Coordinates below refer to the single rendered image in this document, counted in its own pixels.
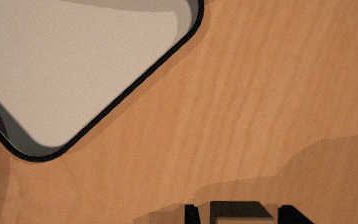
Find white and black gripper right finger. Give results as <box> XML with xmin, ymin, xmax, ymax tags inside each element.
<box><xmin>278</xmin><ymin>205</ymin><xmax>314</xmax><ymax>224</ymax></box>

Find white tray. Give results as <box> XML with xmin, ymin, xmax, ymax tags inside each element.
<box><xmin>0</xmin><ymin>0</ymin><xmax>204</xmax><ymax>163</ymax></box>

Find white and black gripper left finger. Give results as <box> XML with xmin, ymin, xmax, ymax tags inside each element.
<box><xmin>185</xmin><ymin>204</ymin><xmax>201</xmax><ymax>224</ymax></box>

